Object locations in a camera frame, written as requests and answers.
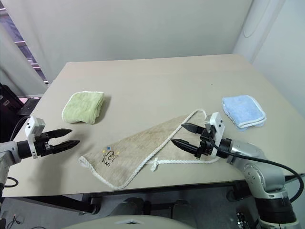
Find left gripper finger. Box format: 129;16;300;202
47;128;73;139
51;140;81;154

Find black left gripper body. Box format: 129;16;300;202
34;132;55;157

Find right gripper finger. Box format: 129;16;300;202
181;123;206;135
170;139;200;155

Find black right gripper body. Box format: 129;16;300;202
194;128;216;159

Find beige towel with white trim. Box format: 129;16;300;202
78;109;219;190

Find folded green towel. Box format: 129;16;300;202
61;91;105;125

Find folded blue towel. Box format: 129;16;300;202
221;94;267;130

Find black equipment case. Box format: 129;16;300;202
0;82;41;118

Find grey robot torso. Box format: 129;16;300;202
61;213;199;229

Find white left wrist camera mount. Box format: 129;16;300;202
24;116;46;160

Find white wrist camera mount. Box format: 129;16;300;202
205;112;226;158
24;116;46;160

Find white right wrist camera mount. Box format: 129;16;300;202
205;112;226;158

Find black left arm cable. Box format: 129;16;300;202
9;116;31;144

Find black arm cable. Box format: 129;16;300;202
209;137;305;204
9;116;31;144

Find black table frame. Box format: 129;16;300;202
23;175;305;215

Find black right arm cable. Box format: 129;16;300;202
209;137;305;204

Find white wall cord loop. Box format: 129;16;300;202
243;0;270;39

